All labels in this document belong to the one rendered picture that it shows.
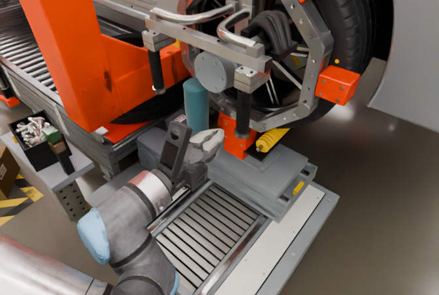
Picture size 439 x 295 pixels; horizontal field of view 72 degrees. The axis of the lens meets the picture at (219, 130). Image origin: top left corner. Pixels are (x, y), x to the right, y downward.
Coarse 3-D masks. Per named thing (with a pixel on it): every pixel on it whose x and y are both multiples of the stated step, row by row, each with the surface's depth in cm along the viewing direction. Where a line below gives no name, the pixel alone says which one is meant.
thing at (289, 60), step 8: (280, 0) 107; (280, 8) 108; (288, 16) 106; (264, 32) 112; (296, 32) 108; (264, 40) 114; (296, 40) 110; (304, 40) 109; (288, 56) 116; (272, 64) 123; (288, 64) 118; (304, 64) 113
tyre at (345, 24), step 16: (320, 0) 81; (336, 0) 78; (352, 0) 80; (368, 0) 87; (336, 16) 80; (352, 16) 80; (368, 16) 87; (336, 32) 82; (352, 32) 81; (368, 32) 89; (336, 48) 85; (352, 48) 83; (368, 48) 93; (336, 64) 87; (352, 64) 85; (368, 64) 102; (320, 112) 99; (288, 128) 113
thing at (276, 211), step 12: (216, 168) 155; (312, 168) 155; (216, 180) 154; (228, 180) 147; (300, 180) 150; (240, 192) 144; (252, 192) 144; (288, 192) 144; (300, 192) 145; (252, 204) 143; (264, 204) 137; (276, 204) 139; (288, 204) 136; (276, 216) 135
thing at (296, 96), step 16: (208, 0) 107; (224, 0) 116; (272, 0) 92; (224, 16) 107; (208, 32) 118; (272, 48) 106; (304, 48) 94; (272, 80) 108; (256, 96) 122; (272, 96) 112; (288, 96) 118
